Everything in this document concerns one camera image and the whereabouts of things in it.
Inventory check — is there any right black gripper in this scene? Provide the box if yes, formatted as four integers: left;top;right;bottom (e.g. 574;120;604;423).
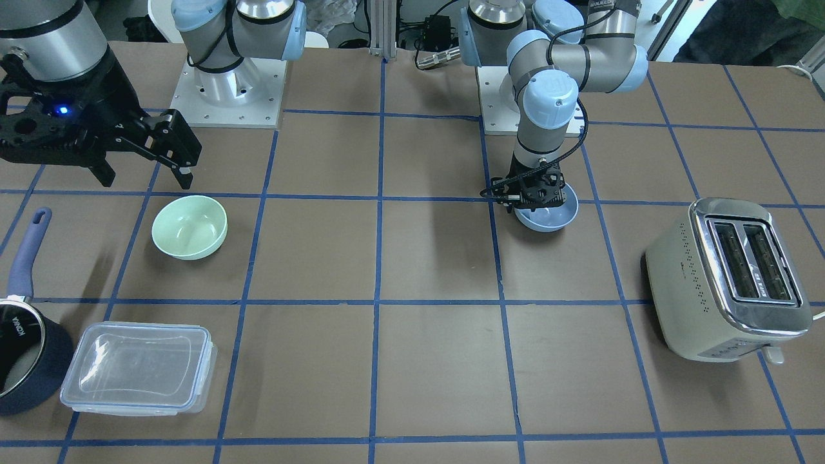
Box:
2;51;202;190

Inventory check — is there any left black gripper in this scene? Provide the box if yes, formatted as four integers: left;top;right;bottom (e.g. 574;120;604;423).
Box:
497;161;568;211

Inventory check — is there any blue bowl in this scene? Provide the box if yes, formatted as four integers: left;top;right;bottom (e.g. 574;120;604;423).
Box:
514;184;579;233

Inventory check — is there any green bowl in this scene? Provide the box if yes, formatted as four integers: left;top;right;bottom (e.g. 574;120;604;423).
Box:
151;196;229;260

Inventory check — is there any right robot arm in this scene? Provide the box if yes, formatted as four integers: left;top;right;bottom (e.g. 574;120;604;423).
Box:
2;1;306;189

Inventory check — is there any clear plastic lidded container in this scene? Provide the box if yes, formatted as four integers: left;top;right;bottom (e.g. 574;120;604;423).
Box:
59;321;218;417

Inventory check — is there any cream toaster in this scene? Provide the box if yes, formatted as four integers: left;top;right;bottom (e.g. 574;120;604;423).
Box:
643;197;814;365

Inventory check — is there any dark blue saucepan with lid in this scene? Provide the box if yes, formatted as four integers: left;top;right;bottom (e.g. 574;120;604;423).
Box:
1;208;74;416

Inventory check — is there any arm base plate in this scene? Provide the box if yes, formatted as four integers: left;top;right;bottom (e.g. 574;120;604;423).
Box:
169;58;287;129
476;66;585;138

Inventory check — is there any aluminium frame post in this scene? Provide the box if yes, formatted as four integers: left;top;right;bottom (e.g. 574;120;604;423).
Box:
364;1;398;63

